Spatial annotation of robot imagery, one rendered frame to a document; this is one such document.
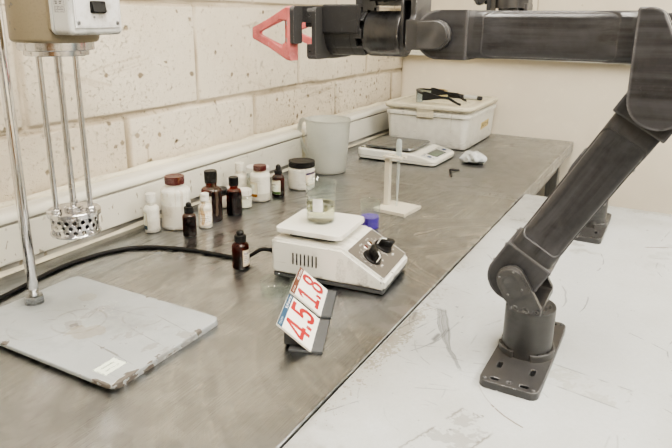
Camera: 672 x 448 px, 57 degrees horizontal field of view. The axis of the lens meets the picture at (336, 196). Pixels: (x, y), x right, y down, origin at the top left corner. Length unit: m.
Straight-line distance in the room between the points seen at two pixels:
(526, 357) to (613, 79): 1.65
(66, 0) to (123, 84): 0.58
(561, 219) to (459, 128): 1.34
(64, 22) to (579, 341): 0.77
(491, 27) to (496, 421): 0.44
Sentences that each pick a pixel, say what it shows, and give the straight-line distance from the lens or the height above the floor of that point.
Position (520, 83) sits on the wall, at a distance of 2.43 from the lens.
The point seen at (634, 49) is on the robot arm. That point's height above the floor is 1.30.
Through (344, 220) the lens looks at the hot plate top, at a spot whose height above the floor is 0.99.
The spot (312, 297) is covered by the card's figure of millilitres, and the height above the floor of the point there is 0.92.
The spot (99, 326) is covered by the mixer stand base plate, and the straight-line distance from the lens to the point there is 0.94.
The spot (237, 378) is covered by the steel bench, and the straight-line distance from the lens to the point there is 0.80.
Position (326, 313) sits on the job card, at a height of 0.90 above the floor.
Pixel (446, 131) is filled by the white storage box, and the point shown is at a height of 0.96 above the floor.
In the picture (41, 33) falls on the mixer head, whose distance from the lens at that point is 0.82.
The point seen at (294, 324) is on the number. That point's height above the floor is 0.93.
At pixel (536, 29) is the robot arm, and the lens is 0.76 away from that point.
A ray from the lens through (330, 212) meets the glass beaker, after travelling 1.04.
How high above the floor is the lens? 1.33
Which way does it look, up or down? 16 degrees down
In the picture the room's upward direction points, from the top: 1 degrees clockwise
